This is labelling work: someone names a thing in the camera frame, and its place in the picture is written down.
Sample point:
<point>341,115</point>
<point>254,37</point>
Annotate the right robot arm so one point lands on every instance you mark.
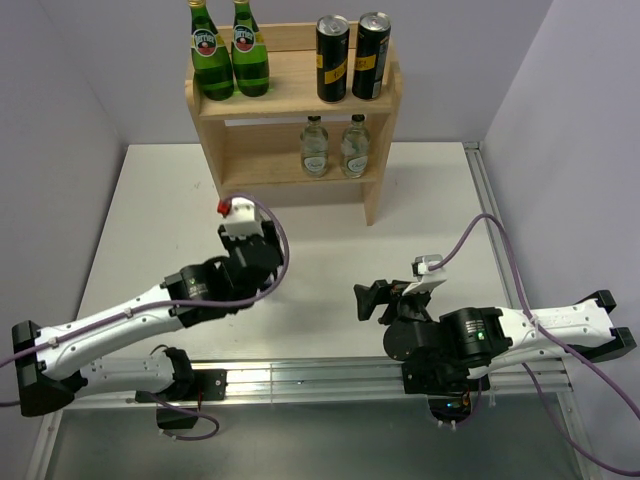
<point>471,342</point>

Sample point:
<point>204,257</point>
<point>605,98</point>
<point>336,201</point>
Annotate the right green Perrier bottle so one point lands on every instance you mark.
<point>249,53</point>

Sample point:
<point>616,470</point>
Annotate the black yellow can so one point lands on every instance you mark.
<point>332,45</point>
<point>373,37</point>

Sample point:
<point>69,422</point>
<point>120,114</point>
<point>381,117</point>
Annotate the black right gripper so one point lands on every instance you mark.
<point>368,297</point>

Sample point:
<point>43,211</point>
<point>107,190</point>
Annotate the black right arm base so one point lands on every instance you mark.
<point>451,395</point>

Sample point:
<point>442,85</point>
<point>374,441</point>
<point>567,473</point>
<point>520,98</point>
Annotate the clear Chang soda bottle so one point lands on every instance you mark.
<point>354,147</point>
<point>314,148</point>

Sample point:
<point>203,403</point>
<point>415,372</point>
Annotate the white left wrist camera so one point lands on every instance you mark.
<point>241,218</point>

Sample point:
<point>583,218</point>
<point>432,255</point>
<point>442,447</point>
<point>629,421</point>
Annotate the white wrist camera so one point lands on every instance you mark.
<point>427,276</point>
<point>241,218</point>

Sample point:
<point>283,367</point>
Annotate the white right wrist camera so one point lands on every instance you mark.
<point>427,276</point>

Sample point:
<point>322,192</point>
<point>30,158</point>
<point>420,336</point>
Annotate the aluminium rail frame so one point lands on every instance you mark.
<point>311,394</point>

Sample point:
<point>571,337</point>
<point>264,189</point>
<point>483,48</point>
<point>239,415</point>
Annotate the wooden shelf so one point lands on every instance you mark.
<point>255,142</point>

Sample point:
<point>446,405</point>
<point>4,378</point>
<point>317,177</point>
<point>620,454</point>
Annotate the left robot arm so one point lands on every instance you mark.
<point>56,365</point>

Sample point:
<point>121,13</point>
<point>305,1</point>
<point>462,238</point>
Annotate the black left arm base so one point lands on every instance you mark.
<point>177,413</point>

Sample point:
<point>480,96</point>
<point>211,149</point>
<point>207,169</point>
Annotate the left green Perrier bottle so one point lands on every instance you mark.
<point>210,58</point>

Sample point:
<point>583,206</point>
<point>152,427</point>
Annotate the green perrier bottle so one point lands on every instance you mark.
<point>210,58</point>
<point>249,53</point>

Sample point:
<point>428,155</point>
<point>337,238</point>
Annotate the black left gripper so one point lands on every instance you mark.
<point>269,233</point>

